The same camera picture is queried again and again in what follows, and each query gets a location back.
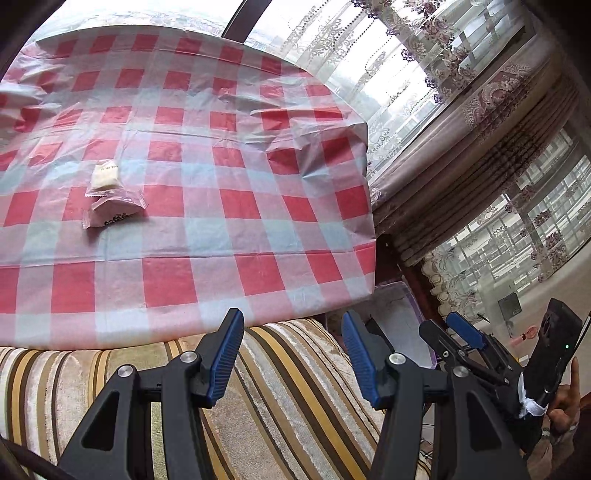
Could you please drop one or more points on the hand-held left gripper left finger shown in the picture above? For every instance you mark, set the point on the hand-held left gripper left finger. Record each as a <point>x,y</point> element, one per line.
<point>226,355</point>

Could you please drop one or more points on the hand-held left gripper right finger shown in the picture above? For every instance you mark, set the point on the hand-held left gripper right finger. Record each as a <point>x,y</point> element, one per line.
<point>362,360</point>

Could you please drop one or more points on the pink patterned curtain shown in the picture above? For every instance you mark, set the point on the pink patterned curtain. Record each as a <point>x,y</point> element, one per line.
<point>485,152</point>

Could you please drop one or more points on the red white checkered tablecloth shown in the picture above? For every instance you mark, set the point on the red white checkered tablecloth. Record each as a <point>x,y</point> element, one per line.
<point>207,207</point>

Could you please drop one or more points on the pink handheld fan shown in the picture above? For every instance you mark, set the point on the pink handheld fan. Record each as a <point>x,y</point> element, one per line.
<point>524,337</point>

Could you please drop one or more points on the sheer lace curtain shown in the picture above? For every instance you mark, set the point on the sheer lace curtain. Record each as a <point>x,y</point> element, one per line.
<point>531,230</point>
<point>369,69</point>

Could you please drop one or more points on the white snack packet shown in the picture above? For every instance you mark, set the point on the white snack packet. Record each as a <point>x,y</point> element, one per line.
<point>104,177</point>

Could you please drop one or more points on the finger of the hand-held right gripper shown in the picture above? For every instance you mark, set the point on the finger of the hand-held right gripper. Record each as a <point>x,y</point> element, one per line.
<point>438,341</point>
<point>466,328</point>

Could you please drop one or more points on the purple cardboard box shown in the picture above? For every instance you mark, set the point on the purple cardboard box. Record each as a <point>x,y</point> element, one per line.
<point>399,314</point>

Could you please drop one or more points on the pink snack packet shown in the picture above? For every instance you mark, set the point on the pink snack packet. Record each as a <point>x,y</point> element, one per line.
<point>115,210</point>

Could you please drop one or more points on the striped plush blanket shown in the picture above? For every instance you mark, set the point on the striped plush blanket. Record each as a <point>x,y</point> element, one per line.
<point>286,415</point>

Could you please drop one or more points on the person's right hand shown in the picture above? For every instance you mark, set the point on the person's right hand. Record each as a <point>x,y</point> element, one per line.
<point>565,406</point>

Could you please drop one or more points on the brown window frame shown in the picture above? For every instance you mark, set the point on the brown window frame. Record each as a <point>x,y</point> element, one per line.
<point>244,18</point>

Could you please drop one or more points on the dark square floor object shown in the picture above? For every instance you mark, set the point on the dark square floor object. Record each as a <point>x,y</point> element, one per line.
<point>510,307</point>

